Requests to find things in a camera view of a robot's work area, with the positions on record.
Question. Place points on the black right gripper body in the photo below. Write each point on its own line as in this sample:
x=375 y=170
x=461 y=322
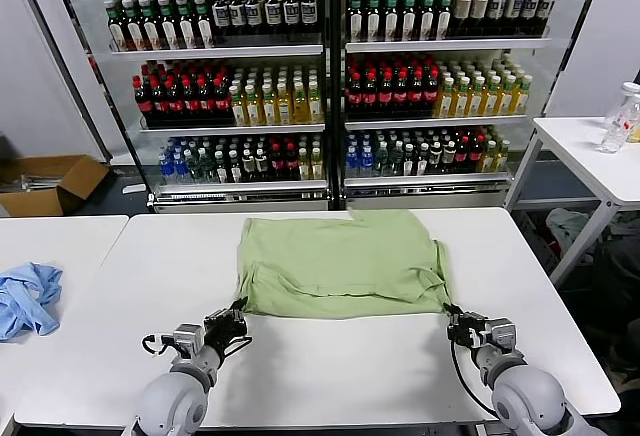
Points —
x=470 y=331

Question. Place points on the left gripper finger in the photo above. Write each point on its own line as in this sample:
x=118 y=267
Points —
x=242 y=321
x=225 y=313

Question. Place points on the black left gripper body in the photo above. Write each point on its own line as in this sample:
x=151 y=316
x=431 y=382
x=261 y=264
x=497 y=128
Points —
x=224 y=336

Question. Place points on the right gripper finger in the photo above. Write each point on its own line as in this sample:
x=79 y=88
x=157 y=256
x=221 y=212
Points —
x=453 y=317
x=466 y=313

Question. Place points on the light green t-shirt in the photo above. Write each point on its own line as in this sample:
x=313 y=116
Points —
x=340 y=256

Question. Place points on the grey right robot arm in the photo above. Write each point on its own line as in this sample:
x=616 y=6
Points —
x=525 y=401

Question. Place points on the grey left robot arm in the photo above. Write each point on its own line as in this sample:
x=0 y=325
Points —
x=172 y=401

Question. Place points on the grey white cloth pile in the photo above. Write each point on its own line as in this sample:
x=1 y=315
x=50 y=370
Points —
x=570 y=228

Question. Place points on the small dark bottle white cap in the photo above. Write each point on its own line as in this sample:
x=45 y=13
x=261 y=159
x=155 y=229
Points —
x=221 y=168
x=261 y=162
x=235 y=167
x=422 y=157
x=248 y=163
x=408 y=158
x=435 y=156
x=449 y=155

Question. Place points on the green tinted water bottle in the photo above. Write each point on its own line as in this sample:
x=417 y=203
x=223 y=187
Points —
x=195 y=168
x=381 y=158
x=207 y=168
x=395 y=158

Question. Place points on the blue water bottle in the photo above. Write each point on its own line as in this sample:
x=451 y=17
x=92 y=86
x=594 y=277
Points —
x=181 y=168
x=352 y=162
x=167 y=168
x=366 y=161

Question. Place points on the flat white floor item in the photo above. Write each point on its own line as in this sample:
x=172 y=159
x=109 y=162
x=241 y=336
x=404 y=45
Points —
x=134 y=189

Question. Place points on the small yellow juice bottle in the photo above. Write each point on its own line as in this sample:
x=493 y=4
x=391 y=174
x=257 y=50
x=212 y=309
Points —
x=304 y=168
x=316 y=168
x=501 y=156
x=488 y=157

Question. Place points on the small cola bottle red cap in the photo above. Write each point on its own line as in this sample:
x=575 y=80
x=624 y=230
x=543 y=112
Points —
x=291 y=161
x=462 y=153
x=476 y=152
x=276 y=162

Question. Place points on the crumpled light blue cloth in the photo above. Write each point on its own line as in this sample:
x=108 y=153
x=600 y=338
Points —
x=30 y=301

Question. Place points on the yellow juice bottle green cap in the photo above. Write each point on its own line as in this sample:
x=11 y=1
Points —
x=269 y=110
x=474 y=102
x=520 y=99
x=254 y=110
x=238 y=111
x=284 y=109
x=489 y=101
x=300 y=109
x=459 y=103
x=504 y=100
x=444 y=103
x=315 y=108

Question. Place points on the white side table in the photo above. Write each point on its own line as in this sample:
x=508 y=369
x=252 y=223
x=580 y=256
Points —
x=575 y=141

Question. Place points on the open brown cardboard box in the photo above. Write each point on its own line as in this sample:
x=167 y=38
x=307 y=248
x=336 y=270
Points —
x=40 y=203

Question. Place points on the silver metal rods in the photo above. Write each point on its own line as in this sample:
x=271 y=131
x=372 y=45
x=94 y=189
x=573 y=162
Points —
x=30 y=183

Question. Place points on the clear plastic bottle red label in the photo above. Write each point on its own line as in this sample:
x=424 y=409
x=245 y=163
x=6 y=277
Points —
x=620 y=121

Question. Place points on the bottle with yellow liquid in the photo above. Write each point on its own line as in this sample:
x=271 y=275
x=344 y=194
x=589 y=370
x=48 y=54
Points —
x=635 y=133

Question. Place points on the glass door drinks display shelf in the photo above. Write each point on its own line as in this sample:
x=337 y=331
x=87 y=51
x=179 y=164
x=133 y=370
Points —
x=215 y=51
x=440 y=46

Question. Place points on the dark grey bulky object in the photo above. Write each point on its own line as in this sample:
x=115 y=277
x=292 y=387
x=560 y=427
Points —
x=7 y=153

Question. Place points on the dark tea bottle green cap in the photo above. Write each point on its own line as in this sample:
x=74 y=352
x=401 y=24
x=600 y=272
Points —
x=391 y=20
x=205 y=30
x=356 y=21
x=187 y=31
x=443 y=18
x=116 y=35
x=134 y=33
x=409 y=20
x=373 y=21
x=151 y=32
x=426 y=19
x=170 y=31

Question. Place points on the dark drink bottle white label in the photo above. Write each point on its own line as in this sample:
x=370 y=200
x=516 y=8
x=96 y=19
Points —
x=530 y=4
x=309 y=11
x=546 y=3
x=513 y=5
x=495 y=6
x=220 y=17
x=273 y=14
x=237 y=16
x=291 y=12
x=254 y=15

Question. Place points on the dark drink bottle beige label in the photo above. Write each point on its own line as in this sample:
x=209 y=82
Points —
x=479 y=6
x=462 y=7

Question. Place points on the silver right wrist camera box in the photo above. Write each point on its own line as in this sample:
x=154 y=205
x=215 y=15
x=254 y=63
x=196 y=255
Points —
x=501 y=333

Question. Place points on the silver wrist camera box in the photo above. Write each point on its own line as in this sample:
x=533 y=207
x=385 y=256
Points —
x=187 y=337
x=501 y=333

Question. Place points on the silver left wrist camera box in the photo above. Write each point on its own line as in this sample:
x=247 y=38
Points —
x=187 y=337

